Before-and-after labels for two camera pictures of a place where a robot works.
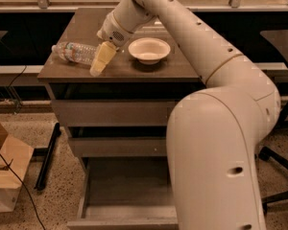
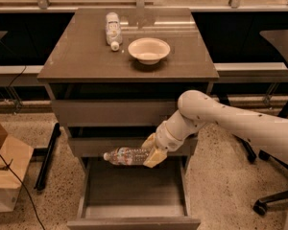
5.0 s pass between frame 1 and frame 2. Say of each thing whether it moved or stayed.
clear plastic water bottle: moved
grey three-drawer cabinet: stayed
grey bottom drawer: stayed
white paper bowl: stayed
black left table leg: stayed
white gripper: moved
